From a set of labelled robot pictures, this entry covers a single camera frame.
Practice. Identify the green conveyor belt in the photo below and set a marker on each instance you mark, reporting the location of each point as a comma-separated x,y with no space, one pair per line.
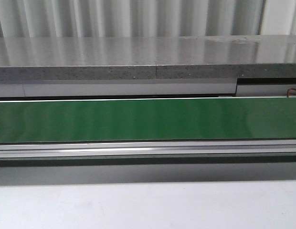
147,119

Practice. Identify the white corrugated curtain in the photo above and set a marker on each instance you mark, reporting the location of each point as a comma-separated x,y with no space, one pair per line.
146,18

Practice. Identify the grey conveyor rear rail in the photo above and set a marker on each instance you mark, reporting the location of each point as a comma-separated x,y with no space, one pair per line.
155,88

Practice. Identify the aluminium conveyor front rail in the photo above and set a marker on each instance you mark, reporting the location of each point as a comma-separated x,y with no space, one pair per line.
147,152

